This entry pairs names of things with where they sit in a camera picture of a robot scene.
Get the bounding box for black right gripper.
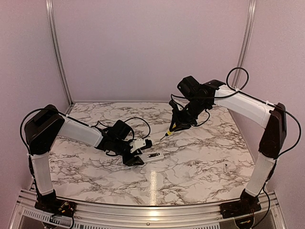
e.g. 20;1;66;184
170;97;210;131

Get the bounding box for white remote control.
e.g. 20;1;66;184
139;153;164;163

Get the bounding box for yellow handled screwdriver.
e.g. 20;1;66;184
160;129;175;141

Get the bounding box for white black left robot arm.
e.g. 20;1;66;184
20;104;164;217

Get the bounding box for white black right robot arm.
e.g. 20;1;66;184
169;76;286;214

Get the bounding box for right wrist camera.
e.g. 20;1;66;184
169;99;184;113

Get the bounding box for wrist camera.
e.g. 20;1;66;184
130;139;153;153
169;99;184;113

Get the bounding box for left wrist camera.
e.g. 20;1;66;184
130;139;153;153

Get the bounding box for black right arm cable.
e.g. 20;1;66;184
226;67;301;160

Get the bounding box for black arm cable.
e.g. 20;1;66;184
226;67;301;160
20;108;151;179

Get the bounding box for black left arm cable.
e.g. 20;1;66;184
20;108;151;179

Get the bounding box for aluminium front frame rail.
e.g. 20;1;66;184
14;190;284;229

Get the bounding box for aluminium right corner post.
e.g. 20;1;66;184
232;0;258;83

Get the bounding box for aluminium corner post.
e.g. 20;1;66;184
232;0;258;83
45;0;73;106

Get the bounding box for aluminium left corner post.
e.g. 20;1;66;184
45;0;73;106

